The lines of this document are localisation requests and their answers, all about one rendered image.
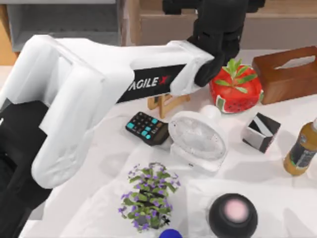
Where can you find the black and white box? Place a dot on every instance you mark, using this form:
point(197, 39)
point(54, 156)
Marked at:
point(262, 134)

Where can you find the small wooden stand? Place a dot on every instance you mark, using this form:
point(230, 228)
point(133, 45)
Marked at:
point(164, 105)

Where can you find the grey cabinet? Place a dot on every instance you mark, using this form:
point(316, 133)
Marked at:
point(62, 19)

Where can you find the black round speaker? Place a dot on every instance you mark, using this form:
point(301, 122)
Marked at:
point(232, 215)

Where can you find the watermelon plant pot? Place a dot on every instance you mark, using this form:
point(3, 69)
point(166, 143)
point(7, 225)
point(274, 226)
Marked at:
point(235, 94)

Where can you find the black calculator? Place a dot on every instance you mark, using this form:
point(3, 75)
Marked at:
point(146, 129)

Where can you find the white desk fan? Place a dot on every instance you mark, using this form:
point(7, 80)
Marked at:
point(195, 138)

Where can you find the purple flower plant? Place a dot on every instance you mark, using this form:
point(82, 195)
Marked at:
point(151, 196)

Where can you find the yellow bottle with dark label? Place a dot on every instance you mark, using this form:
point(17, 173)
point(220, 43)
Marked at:
point(302, 151)

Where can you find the brown wooden tissue box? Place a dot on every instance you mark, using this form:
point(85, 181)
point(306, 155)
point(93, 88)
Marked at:
point(289, 79)

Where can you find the blue round object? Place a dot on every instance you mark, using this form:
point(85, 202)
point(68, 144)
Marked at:
point(171, 234)

